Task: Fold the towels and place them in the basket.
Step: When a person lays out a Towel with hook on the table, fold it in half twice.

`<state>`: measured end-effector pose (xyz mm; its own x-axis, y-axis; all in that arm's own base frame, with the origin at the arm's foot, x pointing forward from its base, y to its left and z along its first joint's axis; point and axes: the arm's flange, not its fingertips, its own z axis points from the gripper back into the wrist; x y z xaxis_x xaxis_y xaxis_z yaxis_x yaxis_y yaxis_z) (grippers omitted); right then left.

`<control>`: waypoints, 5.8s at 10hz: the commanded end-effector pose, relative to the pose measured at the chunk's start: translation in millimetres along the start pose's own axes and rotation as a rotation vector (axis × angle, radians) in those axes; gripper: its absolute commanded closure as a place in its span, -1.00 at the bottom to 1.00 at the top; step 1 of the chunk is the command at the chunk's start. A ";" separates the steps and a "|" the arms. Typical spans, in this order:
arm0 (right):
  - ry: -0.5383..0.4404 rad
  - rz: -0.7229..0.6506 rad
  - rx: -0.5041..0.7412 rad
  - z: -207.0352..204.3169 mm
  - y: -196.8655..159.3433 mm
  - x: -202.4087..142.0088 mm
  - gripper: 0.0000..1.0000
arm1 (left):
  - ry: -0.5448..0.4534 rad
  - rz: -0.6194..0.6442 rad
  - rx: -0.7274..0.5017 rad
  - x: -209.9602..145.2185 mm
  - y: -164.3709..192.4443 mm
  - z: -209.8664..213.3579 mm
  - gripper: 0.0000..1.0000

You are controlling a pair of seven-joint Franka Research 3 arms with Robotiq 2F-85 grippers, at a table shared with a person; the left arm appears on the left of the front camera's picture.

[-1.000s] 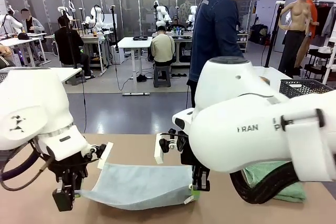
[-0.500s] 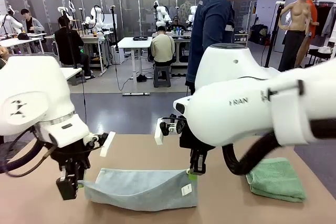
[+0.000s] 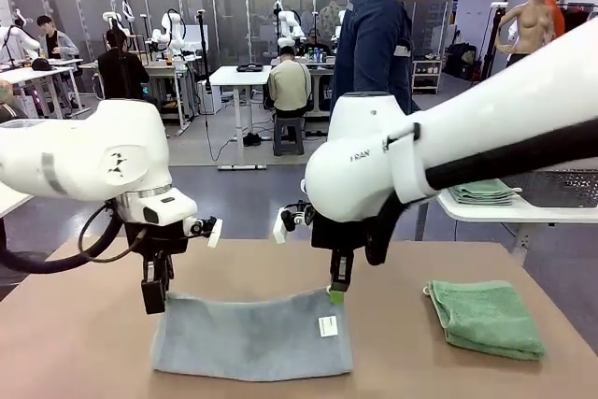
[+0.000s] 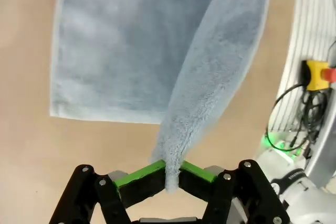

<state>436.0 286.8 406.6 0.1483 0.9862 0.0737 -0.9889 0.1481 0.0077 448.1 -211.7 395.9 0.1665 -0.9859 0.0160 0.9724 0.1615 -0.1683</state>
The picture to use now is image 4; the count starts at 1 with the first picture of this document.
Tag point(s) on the white ribbed mounting platform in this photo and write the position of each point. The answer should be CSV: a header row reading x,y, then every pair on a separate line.
x,y
309,24

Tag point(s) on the grey blue terry towel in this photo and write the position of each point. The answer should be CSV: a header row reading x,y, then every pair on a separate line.
x,y
131,51

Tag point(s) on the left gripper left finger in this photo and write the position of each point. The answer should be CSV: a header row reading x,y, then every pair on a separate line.
x,y
141,184

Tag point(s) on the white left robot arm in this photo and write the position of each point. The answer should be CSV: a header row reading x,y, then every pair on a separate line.
x,y
302,195

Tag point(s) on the yellow red emergency stop button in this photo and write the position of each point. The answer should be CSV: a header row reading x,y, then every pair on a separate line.
x,y
317,77

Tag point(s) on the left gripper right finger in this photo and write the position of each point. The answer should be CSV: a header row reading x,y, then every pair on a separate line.
x,y
225,190

